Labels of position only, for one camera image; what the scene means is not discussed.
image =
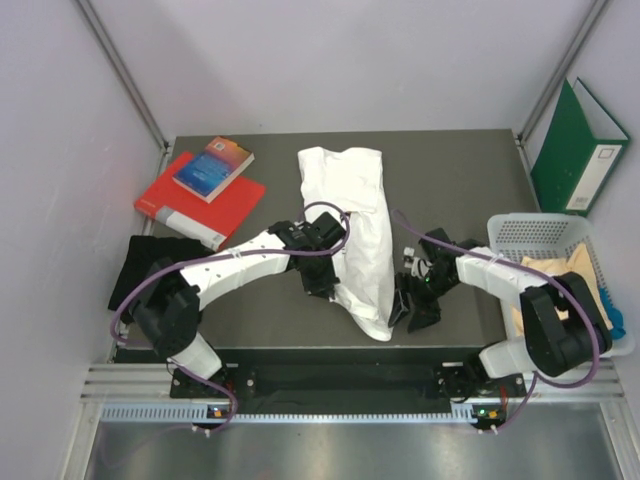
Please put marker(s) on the small blue orange book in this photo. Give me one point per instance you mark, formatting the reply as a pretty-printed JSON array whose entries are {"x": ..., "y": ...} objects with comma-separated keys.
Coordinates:
[{"x": 211, "y": 171}]

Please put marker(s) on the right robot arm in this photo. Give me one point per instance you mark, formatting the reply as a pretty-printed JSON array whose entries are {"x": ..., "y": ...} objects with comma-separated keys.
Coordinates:
[{"x": 564, "y": 332}]

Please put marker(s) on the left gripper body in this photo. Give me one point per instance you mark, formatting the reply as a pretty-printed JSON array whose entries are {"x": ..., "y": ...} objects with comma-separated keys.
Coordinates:
[{"x": 319, "y": 274}]

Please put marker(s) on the grey slotted cable duct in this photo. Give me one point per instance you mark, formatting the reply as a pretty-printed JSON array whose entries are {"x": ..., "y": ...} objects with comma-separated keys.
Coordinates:
[{"x": 208, "y": 415}]

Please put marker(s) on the white flower print t-shirt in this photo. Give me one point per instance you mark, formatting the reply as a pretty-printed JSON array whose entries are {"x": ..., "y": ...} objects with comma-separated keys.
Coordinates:
[{"x": 353, "y": 181}]

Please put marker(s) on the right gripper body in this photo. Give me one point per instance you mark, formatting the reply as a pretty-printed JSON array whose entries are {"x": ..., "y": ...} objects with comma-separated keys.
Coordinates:
[{"x": 430, "y": 284}]

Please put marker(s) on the large red book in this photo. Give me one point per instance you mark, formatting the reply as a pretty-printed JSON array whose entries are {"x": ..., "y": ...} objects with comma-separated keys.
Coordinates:
[{"x": 212, "y": 224}]

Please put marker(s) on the teal blue t-shirt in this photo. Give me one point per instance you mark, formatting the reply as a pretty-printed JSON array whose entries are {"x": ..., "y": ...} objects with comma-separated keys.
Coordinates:
[{"x": 613, "y": 316}]

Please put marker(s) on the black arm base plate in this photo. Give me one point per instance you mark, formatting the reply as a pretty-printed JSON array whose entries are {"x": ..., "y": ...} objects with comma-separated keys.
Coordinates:
[{"x": 252, "y": 381}]

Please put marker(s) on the folded black t-shirt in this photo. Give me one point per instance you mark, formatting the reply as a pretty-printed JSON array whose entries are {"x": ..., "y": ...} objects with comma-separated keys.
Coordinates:
[{"x": 142, "y": 252}]

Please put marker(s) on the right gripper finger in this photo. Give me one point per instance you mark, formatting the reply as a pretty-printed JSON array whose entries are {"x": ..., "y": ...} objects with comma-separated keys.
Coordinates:
[
  {"x": 423, "y": 316},
  {"x": 401, "y": 306}
]

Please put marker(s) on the green lever arch binder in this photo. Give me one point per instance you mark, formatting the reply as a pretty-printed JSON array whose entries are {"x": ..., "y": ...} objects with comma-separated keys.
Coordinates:
[{"x": 583, "y": 145}]

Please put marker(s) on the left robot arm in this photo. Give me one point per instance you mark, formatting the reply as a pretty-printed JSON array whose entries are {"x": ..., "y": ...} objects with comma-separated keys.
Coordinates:
[{"x": 166, "y": 305}]

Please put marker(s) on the white plastic basket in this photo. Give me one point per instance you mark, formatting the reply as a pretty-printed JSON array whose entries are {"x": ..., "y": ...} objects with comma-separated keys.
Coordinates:
[{"x": 546, "y": 236}]

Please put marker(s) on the peach orange t-shirt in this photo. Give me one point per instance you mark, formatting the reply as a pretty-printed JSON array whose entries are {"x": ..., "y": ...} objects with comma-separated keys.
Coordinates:
[{"x": 579, "y": 262}]

